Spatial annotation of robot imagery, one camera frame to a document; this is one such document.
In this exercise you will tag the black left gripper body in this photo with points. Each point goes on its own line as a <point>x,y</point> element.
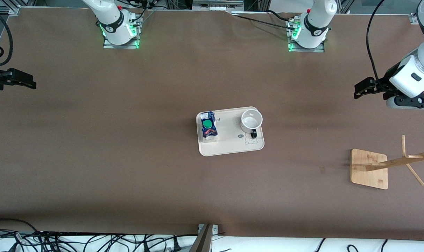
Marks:
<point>383,85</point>

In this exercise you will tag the white smiley face mug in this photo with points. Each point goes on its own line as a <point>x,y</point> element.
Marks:
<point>251,120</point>

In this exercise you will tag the blue white milk carton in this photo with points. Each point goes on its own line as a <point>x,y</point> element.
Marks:
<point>208,126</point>

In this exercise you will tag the wooden cup rack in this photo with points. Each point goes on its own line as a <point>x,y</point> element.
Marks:
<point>369,169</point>

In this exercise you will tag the brown table cover sheet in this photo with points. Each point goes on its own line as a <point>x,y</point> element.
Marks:
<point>128,175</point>

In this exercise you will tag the beige rabbit print tray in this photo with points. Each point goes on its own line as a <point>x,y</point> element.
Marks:
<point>231,134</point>

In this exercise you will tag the grey box with ports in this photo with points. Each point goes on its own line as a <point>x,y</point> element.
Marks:
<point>217,5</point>

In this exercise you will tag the aluminium profile beam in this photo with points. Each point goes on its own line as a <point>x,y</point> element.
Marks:
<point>203,241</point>

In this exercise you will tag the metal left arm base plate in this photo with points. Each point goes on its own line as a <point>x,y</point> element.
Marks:
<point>320,49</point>

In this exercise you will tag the metal table corner bracket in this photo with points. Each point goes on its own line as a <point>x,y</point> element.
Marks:
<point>413,18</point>

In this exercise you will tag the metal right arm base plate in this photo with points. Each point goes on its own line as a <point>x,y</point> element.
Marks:
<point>108,44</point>

